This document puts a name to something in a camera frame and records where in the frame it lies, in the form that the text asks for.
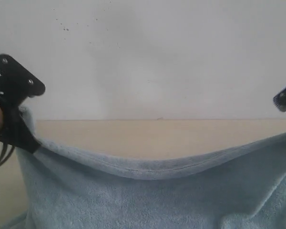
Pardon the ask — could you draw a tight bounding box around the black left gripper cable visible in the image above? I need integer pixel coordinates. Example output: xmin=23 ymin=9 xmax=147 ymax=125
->
xmin=0 ymin=140 xmax=15 ymax=171

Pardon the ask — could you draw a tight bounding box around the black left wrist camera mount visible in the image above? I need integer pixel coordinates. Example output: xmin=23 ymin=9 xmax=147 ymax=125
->
xmin=0 ymin=54 xmax=45 ymax=107

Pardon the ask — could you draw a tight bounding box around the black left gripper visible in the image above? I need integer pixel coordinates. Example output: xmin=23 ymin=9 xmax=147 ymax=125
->
xmin=0 ymin=79 xmax=41 ymax=154

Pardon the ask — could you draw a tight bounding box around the light blue terry towel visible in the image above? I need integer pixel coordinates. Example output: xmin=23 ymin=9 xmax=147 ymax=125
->
xmin=6 ymin=109 xmax=286 ymax=229

